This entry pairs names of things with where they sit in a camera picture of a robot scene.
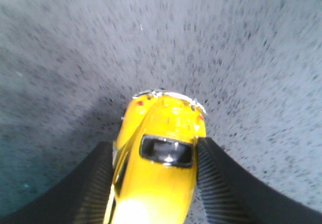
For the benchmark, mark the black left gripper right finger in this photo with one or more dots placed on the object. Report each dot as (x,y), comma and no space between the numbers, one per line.
(231,194)

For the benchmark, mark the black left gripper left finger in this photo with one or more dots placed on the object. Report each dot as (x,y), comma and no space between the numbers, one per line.
(80,197)

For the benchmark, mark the yellow toy beetle car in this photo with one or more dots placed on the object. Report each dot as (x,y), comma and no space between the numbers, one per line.
(155,159)

